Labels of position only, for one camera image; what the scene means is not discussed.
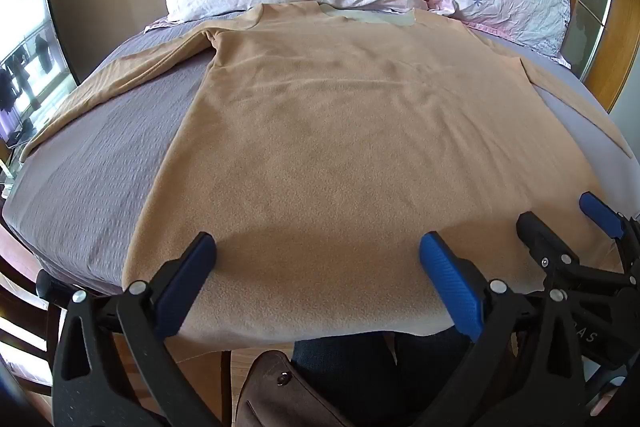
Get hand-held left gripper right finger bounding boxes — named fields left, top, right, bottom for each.
left=418, top=231, right=587, bottom=427

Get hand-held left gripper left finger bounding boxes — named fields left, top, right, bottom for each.
left=52, top=231, right=219, bottom=427

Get dark wooden chair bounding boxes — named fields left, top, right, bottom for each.
left=0, top=219, right=63, bottom=390

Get person's dark trousers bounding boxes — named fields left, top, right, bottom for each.
left=289, top=329, right=482, bottom=427

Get wooden bed headboard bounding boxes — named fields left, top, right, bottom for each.
left=504, top=0, right=640, bottom=114

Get grey purple bed sheet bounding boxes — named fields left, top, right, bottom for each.
left=2, top=9, right=637, bottom=304

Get brown leather bag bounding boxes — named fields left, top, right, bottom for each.
left=235, top=349, right=362, bottom=427

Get beige long-sleeve shirt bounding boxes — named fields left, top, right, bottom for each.
left=19, top=2, right=632, bottom=342

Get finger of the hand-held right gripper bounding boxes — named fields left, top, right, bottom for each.
left=516, top=211, right=640, bottom=295
left=579, top=191, right=640, bottom=265

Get window with hanging clothes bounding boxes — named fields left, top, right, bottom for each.
left=0, top=0, right=81, bottom=148

